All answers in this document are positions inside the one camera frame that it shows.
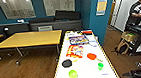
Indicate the tan black backpack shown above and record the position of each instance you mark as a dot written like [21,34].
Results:
[121,48]

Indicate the yellow green basket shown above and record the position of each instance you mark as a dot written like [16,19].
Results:
[130,37]

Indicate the yellow air hockey table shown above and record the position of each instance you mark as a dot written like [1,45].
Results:
[86,75]

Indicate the orange black striker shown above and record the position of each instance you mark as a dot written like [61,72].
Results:
[87,32]

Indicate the colourful game box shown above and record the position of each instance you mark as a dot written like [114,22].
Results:
[78,40]

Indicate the small black bowl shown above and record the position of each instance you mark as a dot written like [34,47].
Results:
[67,63]

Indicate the brown wooden door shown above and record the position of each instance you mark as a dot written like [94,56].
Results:
[112,13]

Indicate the black bench cushion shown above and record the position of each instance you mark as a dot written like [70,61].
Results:
[67,14]

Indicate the white bench label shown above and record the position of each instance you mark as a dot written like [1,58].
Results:
[45,28]

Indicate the small dark round object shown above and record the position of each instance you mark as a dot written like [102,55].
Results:
[6,30]

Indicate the yellow wall sign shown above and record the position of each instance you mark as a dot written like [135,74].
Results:
[101,7]

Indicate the dark wall bench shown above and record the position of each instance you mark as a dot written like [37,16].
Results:
[18,27]

